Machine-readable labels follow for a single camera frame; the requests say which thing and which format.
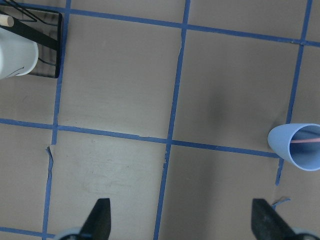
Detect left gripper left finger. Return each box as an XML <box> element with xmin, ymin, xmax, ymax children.
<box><xmin>79</xmin><ymin>198</ymin><xmax>111</xmax><ymax>240</ymax></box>

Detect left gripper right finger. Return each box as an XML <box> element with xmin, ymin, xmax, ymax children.
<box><xmin>251</xmin><ymin>198</ymin><xmax>296</xmax><ymax>240</ymax></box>

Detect light blue plastic cup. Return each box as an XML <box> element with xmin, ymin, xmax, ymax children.
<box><xmin>267</xmin><ymin>123</ymin><xmax>320</xmax><ymax>172</ymax></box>

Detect pink chopstick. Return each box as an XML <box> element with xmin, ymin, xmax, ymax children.
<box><xmin>291</xmin><ymin>137</ymin><xmax>320</xmax><ymax>144</ymax></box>

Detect white mug near rack end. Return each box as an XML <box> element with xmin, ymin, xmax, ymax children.
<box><xmin>0</xmin><ymin>28</ymin><xmax>39</xmax><ymax>79</ymax></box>

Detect black wire mug rack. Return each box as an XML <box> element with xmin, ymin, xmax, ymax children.
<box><xmin>0</xmin><ymin>0</ymin><xmax>63</xmax><ymax>79</ymax></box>

